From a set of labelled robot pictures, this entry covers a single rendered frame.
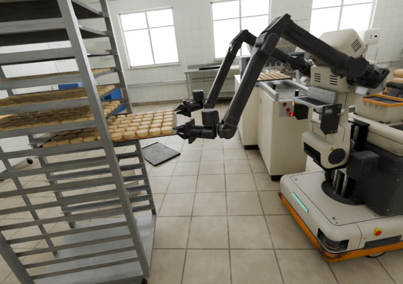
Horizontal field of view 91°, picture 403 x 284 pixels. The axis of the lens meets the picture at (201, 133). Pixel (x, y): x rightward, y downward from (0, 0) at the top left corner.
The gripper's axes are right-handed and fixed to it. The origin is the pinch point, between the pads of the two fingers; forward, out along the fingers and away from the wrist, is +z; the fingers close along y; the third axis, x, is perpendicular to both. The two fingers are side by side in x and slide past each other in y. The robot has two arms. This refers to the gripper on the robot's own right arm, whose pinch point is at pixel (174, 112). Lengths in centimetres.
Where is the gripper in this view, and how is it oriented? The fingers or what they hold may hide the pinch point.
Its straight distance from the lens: 121.1
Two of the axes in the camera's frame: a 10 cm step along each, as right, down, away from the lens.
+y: 0.9, 9.2, 3.8
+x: -6.0, -2.6, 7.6
